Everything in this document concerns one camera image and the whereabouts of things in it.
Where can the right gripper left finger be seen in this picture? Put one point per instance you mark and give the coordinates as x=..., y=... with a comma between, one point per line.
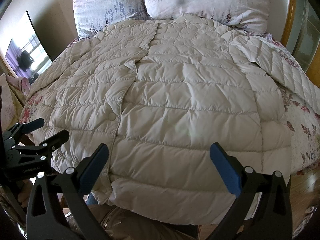
x=45, y=218

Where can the wooden door frame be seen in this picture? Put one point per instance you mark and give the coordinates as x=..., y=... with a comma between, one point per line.
x=301, y=37

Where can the person left hand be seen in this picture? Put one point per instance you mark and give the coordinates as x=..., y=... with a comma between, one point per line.
x=23, y=196

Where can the floral bed sheet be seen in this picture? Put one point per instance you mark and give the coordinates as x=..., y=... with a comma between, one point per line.
x=302, y=121

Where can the floral pillow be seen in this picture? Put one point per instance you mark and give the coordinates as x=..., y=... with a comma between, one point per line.
x=249, y=15
x=92, y=16

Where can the beige quilted down jacket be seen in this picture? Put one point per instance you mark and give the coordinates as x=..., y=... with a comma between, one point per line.
x=159, y=94

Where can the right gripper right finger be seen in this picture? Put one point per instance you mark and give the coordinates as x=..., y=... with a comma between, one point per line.
x=273, y=216

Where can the right floral pillow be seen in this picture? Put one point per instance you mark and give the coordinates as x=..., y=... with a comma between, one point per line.
x=249, y=15

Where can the left floral pillow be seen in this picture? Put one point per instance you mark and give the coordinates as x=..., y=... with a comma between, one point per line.
x=92, y=16

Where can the black framed mirror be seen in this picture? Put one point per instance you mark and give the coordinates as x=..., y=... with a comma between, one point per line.
x=25, y=53

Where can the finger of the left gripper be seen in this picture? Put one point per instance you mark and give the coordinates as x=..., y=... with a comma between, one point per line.
x=45, y=148
x=19, y=130

